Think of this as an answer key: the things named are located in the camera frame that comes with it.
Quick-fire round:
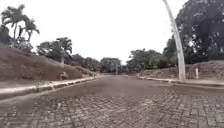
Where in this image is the curved pale pole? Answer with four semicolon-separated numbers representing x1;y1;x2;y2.
162;0;187;83

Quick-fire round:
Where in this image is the group of palm trees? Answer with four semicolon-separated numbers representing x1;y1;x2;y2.
0;3;41;52

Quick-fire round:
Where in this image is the short white post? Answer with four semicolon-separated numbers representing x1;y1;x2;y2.
195;67;200;80

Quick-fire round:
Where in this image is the brown brick road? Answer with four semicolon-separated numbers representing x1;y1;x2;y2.
0;75;224;128

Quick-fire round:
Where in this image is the large dark tree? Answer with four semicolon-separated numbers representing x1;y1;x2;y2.
163;0;224;65

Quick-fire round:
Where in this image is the pale concrete kerb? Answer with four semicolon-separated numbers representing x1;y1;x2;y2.
137;76;224;90

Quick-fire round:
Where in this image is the row of trees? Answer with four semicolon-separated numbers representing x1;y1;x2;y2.
36;36;178;75

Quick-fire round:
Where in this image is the bare earth slope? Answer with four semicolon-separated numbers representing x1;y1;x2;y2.
0;44;98;83
137;59;224;81

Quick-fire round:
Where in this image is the pale concrete pavement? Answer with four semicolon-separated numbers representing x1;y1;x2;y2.
0;75;102;101

